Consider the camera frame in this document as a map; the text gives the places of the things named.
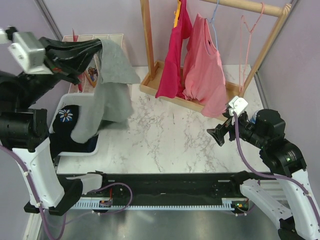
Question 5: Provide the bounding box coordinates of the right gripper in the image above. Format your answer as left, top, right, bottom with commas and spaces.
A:
206, 108, 268, 148

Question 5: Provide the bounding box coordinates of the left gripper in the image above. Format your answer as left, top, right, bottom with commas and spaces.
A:
17, 32, 103, 105

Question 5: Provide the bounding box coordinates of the grey t-shirt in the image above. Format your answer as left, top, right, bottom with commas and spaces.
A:
71, 39, 140, 144

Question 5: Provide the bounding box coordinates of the pink wire hanger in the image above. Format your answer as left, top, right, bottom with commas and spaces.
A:
238, 2, 265, 93

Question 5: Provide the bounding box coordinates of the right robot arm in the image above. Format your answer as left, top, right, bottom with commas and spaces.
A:
207, 109, 320, 240

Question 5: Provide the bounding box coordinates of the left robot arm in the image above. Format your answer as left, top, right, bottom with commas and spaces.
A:
0, 36, 110, 216

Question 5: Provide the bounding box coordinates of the pink t-shirt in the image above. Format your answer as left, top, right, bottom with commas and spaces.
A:
183, 13, 227, 118

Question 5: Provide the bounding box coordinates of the magenta t-shirt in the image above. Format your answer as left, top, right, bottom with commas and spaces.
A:
155, 0, 192, 99

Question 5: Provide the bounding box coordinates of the orange hanger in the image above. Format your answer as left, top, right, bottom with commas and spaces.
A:
173, 0, 182, 28

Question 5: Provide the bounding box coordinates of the red folder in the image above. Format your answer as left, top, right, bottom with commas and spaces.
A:
71, 28, 85, 92

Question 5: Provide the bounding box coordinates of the children's book yellow cover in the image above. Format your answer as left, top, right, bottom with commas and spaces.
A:
84, 66, 99, 88

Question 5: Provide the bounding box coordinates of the white magazine file rack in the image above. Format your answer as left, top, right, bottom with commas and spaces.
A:
62, 33, 128, 94

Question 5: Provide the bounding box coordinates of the blue white round container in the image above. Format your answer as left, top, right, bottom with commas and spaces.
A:
250, 111, 258, 124

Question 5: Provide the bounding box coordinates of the white laundry basket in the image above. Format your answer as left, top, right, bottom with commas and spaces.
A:
49, 93, 98, 159

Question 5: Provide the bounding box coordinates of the wooden clothes rack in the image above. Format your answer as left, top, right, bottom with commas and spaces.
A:
139, 0, 294, 125

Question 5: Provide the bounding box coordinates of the black clothing with daisy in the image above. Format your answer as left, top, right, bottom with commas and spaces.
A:
49, 105, 98, 158

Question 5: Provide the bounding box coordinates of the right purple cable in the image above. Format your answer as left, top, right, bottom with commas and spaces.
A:
232, 112, 320, 225

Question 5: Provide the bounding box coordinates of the purple cable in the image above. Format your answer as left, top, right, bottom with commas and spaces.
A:
232, 112, 320, 225
0, 144, 133, 238

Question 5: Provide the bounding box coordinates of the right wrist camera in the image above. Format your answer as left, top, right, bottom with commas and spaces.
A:
227, 96, 249, 116

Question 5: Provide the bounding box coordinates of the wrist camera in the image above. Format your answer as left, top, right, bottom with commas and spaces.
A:
0, 27, 52, 75
227, 96, 249, 116

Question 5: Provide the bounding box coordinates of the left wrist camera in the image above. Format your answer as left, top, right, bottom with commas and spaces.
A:
0, 27, 52, 75

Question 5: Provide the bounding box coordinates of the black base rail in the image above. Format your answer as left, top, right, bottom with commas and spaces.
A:
87, 173, 244, 207

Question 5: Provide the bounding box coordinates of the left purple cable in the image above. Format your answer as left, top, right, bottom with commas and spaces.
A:
0, 144, 133, 238

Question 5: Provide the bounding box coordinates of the blue wire hanger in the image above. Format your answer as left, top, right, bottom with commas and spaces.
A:
208, 0, 220, 51

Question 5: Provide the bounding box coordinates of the white cable duct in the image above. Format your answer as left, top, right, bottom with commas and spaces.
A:
71, 198, 235, 211

